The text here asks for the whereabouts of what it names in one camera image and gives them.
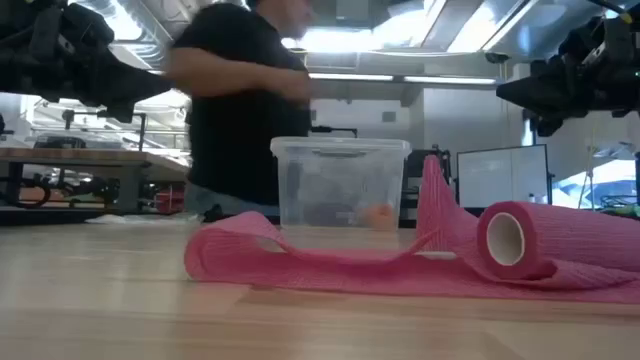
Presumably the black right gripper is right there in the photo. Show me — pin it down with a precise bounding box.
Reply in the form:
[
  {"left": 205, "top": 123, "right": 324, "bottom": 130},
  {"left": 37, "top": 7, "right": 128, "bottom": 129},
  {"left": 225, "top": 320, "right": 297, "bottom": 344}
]
[{"left": 496, "top": 18, "right": 624, "bottom": 137}]

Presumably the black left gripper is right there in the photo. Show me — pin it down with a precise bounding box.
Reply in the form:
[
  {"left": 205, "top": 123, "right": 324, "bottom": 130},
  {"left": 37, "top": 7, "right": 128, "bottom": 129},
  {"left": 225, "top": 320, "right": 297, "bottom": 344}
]
[{"left": 29, "top": 0, "right": 174, "bottom": 124}]

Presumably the clear plastic bag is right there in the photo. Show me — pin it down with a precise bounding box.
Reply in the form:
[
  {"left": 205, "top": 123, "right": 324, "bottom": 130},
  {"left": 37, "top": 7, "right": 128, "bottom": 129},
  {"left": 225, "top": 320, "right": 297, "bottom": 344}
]
[{"left": 84, "top": 213, "right": 201, "bottom": 225}]

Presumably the pink elastic bandage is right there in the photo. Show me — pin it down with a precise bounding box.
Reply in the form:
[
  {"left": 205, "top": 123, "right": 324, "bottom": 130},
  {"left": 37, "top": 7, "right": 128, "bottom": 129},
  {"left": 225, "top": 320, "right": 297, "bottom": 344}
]
[{"left": 183, "top": 154, "right": 640, "bottom": 305}]

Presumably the black gantry stand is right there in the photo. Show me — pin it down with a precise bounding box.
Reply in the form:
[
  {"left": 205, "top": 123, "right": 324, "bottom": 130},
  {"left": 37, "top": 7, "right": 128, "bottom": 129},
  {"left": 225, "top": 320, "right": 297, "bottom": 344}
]
[{"left": 62, "top": 108, "right": 148, "bottom": 151}]

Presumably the wooden workbench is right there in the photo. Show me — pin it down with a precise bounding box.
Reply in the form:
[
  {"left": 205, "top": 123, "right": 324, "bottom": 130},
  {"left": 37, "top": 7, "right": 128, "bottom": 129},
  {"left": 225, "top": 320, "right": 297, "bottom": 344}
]
[{"left": 0, "top": 147, "right": 191, "bottom": 211}]

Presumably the white monitor screen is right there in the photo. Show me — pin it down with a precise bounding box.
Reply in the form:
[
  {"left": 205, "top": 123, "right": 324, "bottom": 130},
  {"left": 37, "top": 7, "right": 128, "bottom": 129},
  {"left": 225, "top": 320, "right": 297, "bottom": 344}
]
[{"left": 456, "top": 143, "right": 550, "bottom": 210}]

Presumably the red crate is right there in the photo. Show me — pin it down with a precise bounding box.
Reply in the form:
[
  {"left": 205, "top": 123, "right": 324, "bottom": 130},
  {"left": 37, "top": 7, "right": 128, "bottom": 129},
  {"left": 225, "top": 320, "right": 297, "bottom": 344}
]
[{"left": 154, "top": 184, "right": 186, "bottom": 214}]

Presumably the person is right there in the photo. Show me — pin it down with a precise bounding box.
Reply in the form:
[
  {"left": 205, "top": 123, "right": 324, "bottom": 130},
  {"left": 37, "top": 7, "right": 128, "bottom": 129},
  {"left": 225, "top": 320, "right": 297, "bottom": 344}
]
[{"left": 164, "top": 0, "right": 314, "bottom": 224}]

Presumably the long ceiling light strip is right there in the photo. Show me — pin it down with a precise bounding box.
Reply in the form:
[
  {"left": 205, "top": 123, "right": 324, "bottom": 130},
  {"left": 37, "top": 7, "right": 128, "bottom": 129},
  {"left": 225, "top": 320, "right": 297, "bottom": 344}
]
[{"left": 307, "top": 72, "right": 504, "bottom": 86}]

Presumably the green object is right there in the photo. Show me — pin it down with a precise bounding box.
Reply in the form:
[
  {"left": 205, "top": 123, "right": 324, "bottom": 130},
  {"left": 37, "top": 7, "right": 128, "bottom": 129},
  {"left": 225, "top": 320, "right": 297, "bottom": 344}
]
[{"left": 599, "top": 204, "right": 640, "bottom": 219}]

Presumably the black machine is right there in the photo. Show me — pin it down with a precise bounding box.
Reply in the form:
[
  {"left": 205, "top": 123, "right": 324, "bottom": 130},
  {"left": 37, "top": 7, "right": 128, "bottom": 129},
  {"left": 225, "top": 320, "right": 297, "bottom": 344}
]
[{"left": 404, "top": 144, "right": 454, "bottom": 221}]

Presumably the orange item in box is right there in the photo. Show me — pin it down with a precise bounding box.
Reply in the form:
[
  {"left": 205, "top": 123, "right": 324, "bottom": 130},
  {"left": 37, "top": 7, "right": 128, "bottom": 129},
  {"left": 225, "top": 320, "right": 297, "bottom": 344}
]
[{"left": 360, "top": 202, "right": 396, "bottom": 231}]

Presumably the clear plastic storage box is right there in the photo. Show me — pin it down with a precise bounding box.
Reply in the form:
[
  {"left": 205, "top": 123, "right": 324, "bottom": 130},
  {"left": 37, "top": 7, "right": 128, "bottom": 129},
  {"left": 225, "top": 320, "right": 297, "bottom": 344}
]
[{"left": 270, "top": 136, "right": 412, "bottom": 232}]

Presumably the dark item in box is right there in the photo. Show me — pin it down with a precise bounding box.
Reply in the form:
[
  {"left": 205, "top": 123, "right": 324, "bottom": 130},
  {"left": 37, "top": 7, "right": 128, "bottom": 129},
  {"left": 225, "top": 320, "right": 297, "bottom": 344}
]
[{"left": 302, "top": 199, "right": 359, "bottom": 227}]

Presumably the black table edge rail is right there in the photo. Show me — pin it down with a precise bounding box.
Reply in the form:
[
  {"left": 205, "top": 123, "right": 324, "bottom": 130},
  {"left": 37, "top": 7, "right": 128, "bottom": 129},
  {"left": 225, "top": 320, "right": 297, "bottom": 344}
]
[{"left": 0, "top": 207, "right": 281, "bottom": 226}]

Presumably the black hose loop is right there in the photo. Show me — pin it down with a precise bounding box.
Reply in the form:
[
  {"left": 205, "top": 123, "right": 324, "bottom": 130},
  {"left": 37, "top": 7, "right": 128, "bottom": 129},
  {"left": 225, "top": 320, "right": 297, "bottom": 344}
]
[{"left": 0, "top": 174, "right": 59, "bottom": 210}]

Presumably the black frame with camera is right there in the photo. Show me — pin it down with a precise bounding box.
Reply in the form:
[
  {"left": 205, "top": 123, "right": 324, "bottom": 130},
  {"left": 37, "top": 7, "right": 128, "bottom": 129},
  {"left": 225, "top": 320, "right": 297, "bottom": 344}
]
[{"left": 309, "top": 125, "right": 359, "bottom": 139}]

